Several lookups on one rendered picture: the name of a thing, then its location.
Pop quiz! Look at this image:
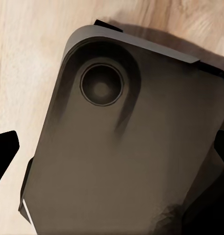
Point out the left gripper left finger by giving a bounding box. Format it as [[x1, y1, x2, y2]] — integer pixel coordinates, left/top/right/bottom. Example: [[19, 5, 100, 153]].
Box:
[[0, 130, 20, 179]]

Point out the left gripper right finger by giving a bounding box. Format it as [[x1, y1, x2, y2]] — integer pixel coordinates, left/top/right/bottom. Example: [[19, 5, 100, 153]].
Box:
[[214, 130, 224, 161]]

